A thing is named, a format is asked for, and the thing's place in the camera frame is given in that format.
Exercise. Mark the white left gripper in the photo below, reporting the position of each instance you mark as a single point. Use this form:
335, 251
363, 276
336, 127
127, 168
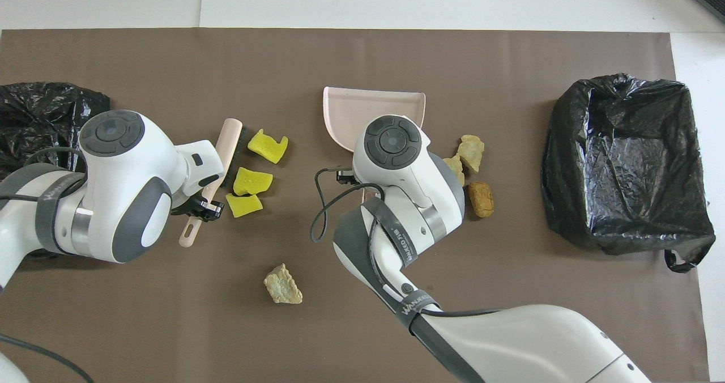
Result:
201, 167

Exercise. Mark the yellow sponge piece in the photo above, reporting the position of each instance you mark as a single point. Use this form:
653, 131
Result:
252, 182
267, 146
243, 205

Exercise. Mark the beige plastic dustpan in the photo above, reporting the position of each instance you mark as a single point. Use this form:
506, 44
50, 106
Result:
351, 105

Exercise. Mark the pale green trash chunk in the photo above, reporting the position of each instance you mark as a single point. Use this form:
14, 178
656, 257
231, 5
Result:
456, 167
471, 152

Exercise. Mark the brown trash chunk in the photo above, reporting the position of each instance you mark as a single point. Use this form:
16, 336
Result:
481, 199

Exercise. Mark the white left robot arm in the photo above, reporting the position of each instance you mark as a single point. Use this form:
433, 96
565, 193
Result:
113, 145

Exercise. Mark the black plastic trash bag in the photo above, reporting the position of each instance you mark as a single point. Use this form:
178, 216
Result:
34, 105
612, 145

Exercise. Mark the brown paper table mat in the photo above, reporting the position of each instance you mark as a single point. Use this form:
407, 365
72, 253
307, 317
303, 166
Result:
396, 60

